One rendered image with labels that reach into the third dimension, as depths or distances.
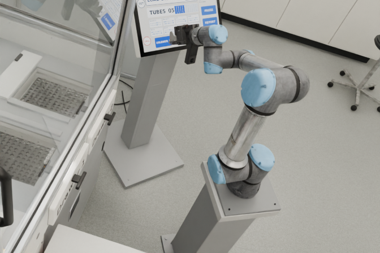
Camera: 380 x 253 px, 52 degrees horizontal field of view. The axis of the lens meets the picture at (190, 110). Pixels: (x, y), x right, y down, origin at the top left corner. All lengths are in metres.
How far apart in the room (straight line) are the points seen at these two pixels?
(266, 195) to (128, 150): 1.16
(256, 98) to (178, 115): 1.83
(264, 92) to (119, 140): 1.62
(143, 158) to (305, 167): 1.27
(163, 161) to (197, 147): 0.33
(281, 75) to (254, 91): 0.10
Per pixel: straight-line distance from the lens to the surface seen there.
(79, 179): 1.40
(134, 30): 1.83
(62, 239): 1.46
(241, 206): 1.67
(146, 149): 2.64
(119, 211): 2.40
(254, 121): 1.30
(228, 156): 1.44
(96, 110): 1.50
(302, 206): 2.91
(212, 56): 1.55
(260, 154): 1.55
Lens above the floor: 2.08
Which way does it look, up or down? 43 degrees down
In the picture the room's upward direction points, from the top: 23 degrees clockwise
